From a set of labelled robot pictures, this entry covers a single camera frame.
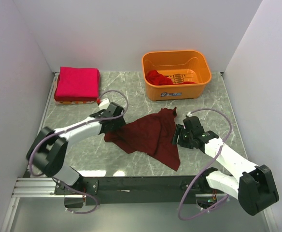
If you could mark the aluminium frame rail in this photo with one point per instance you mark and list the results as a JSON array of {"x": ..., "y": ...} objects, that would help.
[{"x": 33, "y": 206}]

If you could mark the folded pink t-shirt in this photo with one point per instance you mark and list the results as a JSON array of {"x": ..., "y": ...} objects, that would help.
[{"x": 69, "y": 71}]

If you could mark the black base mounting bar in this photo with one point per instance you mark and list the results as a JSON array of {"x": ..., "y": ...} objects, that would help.
[{"x": 125, "y": 189}]

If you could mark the red t-shirt in basket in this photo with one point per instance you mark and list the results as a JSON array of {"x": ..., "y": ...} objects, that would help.
[{"x": 158, "y": 79}]

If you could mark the orange plastic basket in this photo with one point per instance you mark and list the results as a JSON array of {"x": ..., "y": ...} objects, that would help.
[{"x": 190, "y": 63}]

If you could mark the dark maroon t-shirt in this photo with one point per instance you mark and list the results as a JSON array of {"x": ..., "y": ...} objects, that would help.
[{"x": 152, "y": 135}]

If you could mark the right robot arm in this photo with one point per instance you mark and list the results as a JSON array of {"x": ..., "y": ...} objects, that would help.
[{"x": 252, "y": 185}]

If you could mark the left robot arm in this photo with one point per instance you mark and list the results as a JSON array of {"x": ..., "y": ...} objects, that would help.
[{"x": 48, "y": 151}]

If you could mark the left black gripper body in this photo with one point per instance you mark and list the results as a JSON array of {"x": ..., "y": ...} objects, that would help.
[{"x": 118, "y": 123}]

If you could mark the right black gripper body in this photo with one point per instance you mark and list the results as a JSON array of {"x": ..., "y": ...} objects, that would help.
[{"x": 185, "y": 140}]

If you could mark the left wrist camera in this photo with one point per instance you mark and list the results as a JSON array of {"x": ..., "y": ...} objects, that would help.
[{"x": 103, "y": 103}]

